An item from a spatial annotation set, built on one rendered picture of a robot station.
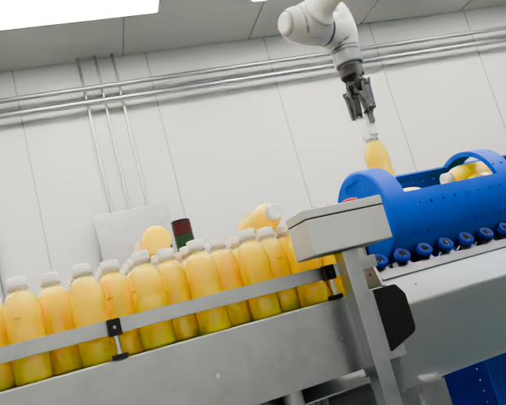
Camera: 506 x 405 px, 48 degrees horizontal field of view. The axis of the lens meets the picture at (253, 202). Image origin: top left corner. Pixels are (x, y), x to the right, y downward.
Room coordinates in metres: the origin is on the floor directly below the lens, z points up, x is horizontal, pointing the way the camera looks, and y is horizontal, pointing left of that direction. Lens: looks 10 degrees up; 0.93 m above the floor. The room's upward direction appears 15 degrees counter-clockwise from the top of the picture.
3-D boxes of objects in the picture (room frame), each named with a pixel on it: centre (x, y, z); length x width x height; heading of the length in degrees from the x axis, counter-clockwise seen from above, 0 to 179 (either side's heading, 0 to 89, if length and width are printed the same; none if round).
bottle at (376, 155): (1.70, -0.40, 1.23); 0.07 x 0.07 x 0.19
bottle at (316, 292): (1.39, -0.08, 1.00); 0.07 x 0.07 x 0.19
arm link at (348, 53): (1.70, -0.40, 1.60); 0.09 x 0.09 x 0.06
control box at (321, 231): (1.29, -0.17, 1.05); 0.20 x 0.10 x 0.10; 113
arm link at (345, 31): (1.69, -0.39, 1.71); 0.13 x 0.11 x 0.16; 129
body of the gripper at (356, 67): (1.70, -0.40, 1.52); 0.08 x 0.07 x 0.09; 23
